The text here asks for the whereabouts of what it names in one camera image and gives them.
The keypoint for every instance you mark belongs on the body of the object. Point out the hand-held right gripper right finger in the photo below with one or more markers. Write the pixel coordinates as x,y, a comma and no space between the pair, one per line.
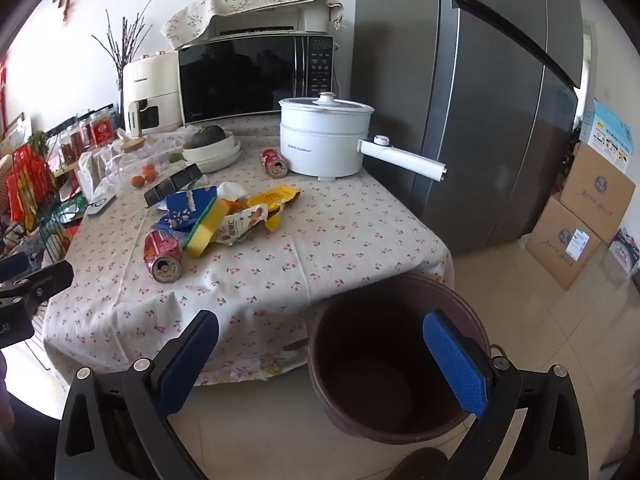
455,365

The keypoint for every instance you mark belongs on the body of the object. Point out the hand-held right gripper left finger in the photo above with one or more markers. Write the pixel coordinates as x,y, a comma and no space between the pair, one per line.
190,360

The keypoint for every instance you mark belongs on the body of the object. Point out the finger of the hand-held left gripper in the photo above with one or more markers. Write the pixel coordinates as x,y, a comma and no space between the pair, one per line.
50,279
12,266

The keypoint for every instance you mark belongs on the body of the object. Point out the brown round trash bin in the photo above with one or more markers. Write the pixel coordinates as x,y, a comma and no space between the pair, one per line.
360,385

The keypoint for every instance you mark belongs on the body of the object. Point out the orange peel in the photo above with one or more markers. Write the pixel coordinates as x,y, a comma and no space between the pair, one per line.
231,205

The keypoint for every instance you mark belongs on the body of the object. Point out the red snack packets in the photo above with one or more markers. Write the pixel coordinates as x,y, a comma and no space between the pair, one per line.
30,185

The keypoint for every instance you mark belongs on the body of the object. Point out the white flat device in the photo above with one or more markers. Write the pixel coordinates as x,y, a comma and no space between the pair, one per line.
100,206

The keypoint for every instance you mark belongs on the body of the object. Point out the crushed red drink can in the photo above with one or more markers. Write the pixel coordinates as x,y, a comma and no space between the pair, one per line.
162,255

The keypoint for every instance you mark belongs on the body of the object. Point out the white packet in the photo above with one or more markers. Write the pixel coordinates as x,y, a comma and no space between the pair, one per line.
90,175

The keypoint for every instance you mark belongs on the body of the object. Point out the yellow green sponge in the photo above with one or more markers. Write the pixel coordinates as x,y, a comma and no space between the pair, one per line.
205,236

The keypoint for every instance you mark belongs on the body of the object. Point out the clear glass container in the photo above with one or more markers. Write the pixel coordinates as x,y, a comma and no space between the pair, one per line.
122,170

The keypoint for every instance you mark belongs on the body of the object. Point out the small orange fruit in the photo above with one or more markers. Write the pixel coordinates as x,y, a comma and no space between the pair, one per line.
149,172
137,180

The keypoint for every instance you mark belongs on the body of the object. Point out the red label jar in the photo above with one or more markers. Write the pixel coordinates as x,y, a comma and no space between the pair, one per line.
102,129
75,145

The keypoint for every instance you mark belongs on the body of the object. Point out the white printed snack wrapper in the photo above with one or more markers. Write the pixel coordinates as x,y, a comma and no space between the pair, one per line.
235,227

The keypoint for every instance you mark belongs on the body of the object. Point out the blue snack packet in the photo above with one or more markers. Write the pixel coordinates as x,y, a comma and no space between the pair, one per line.
182,207

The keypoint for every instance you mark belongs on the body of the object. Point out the black plastic tray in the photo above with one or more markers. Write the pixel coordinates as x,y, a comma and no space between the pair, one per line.
170,187

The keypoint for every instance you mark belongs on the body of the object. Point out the brown cardboard box white label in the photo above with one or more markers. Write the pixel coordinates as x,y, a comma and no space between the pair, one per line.
560,245

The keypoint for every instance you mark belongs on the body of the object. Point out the small green fruit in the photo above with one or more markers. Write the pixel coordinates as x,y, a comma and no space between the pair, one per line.
175,157

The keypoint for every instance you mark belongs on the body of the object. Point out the white crumpled tissue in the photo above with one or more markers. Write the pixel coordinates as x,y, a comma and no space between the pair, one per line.
232,190

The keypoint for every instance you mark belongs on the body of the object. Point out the floral tablecloth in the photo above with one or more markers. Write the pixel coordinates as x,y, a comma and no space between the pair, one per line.
325,240

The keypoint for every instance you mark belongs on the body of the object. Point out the yellow snack packet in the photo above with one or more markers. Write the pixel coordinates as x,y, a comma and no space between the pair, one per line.
275,197

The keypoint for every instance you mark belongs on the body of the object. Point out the white plate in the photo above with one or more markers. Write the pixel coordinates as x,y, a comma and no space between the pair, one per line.
227,160

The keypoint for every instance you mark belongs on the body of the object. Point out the small dark printed box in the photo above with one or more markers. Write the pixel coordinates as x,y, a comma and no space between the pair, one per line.
625,252

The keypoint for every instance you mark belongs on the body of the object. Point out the white bowl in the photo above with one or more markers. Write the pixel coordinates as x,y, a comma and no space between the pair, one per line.
210,152

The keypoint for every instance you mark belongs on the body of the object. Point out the dark green pumpkin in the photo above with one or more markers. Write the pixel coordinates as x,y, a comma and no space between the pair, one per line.
202,136

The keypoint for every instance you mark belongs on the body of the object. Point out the cream air fryer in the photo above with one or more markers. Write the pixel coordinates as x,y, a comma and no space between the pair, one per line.
150,85

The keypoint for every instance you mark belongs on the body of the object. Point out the grey refrigerator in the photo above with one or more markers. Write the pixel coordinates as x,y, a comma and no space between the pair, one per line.
475,135

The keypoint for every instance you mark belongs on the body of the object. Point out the dry twig bunch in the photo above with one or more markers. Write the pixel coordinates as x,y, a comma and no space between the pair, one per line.
122,40

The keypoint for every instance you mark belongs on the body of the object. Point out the white electric pot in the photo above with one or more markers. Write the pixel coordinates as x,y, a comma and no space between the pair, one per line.
320,145

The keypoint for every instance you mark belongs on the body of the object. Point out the black microwave oven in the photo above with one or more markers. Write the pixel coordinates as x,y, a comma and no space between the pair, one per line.
240,80

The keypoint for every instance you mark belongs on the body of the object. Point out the blue white printed box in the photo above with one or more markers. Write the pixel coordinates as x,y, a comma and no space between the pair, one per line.
610,135

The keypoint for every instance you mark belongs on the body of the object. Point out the floral cover cloth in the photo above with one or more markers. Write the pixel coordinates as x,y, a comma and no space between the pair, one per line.
200,15

